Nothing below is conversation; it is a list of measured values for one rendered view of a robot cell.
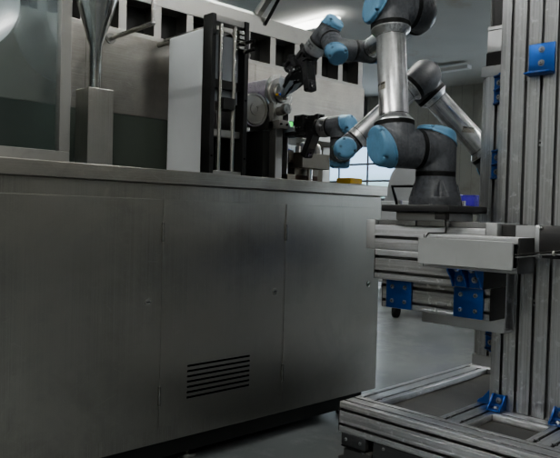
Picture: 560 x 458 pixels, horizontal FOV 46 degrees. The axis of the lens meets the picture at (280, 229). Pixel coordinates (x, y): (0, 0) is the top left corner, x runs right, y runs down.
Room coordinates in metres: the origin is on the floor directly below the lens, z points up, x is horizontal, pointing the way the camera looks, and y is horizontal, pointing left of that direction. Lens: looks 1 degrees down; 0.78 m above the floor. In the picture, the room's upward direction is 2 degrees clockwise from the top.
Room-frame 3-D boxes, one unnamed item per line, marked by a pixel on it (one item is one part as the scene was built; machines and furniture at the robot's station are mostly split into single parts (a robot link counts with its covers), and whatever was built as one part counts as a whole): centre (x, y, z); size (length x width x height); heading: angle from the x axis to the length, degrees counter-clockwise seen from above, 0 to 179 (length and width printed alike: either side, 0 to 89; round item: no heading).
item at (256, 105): (2.59, 0.19, 1.17); 0.26 x 0.12 x 0.12; 43
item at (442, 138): (1.95, -0.45, 0.98); 0.13 x 0.12 x 0.14; 110
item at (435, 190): (1.95, -0.45, 0.87); 0.15 x 0.15 x 0.10
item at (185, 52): (2.47, 0.37, 1.17); 0.34 x 0.05 x 0.54; 43
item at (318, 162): (2.82, 0.00, 1.00); 0.40 x 0.16 x 0.06; 43
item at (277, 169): (2.53, 0.02, 1.05); 0.06 x 0.05 x 0.31; 43
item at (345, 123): (2.42, -0.21, 1.11); 0.11 x 0.08 x 0.09; 43
